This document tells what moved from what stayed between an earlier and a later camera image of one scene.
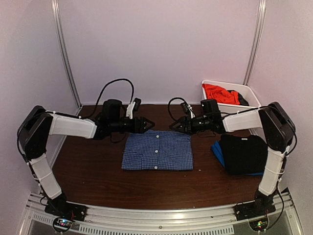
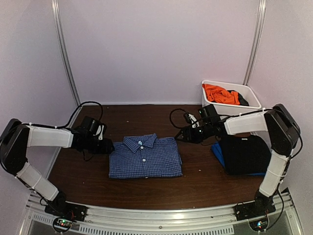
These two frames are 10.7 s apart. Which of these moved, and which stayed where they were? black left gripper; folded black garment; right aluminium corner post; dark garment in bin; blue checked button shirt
Moved: black left gripper; blue checked button shirt
Stayed: folded black garment; dark garment in bin; right aluminium corner post
